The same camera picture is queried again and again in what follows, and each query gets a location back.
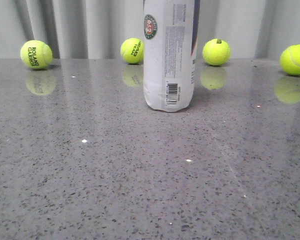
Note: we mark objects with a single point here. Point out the Head Team tennis ball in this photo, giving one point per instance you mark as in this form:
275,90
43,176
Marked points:
132,50

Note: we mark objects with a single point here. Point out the white blue tennis ball can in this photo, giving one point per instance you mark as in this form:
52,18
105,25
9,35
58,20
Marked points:
170,49

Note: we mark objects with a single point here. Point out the plain yellow tennis ball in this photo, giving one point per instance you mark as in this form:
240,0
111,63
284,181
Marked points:
290,60

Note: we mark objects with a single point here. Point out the Roland Garros tennis ball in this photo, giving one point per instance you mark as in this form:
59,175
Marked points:
36,54

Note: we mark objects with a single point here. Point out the grey pleated curtain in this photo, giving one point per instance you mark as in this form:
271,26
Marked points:
95,29

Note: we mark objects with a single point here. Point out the Wilson tennis ball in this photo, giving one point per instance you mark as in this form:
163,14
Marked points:
216,52

